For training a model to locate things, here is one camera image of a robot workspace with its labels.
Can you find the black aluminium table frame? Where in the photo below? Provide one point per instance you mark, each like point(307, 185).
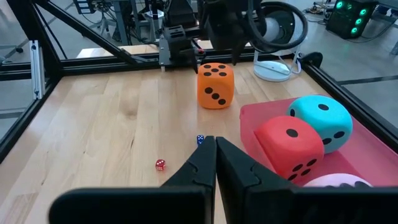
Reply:
point(93, 64)

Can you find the small red die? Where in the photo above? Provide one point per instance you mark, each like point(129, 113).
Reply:
point(160, 165)

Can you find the white desk fan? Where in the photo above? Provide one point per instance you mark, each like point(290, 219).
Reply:
point(276, 70)

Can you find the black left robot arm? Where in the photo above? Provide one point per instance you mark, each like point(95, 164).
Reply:
point(178, 40)

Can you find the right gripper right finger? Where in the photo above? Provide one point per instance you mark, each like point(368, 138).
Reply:
point(280, 205)

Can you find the black frame clamp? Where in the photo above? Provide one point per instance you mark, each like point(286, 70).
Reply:
point(312, 58)

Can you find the grey metal desk leg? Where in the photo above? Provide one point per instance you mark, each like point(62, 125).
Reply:
point(121, 21)

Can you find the small blue die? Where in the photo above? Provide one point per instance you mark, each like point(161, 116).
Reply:
point(200, 140)

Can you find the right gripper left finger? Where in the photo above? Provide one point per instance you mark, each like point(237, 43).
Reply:
point(186, 205)

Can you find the large red foam die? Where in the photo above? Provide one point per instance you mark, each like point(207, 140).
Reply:
point(289, 149)

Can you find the large teal foam die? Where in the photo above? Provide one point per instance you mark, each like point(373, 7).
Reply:
point(323, 123)

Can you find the silver frame bracket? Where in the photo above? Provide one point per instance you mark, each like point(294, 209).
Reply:
point(37, 68)

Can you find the computer tower green lights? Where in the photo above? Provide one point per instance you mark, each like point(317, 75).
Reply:
point(345, 21)

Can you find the large pink foam die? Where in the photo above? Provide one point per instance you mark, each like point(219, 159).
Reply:
point(335, 180)

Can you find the translucent pink plastic tray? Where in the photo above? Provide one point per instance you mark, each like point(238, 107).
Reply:
point(367, 161)

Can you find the large orange foam die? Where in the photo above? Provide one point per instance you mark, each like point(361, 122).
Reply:
point(214, 81)

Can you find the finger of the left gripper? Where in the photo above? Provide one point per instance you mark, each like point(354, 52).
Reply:
point(238, 46)

